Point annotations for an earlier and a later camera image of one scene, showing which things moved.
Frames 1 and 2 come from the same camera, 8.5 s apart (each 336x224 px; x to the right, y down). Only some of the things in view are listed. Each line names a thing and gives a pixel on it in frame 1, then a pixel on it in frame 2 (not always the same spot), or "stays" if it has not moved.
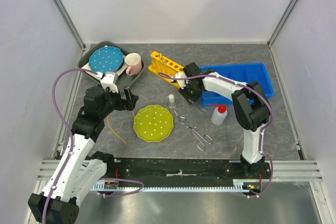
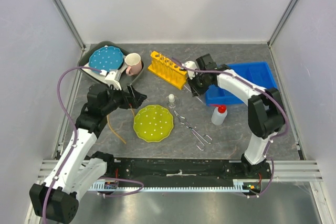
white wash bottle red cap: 219,115 stays
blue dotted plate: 106,59 stays
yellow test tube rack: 161,64 stays
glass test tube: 198,109 to 170,66
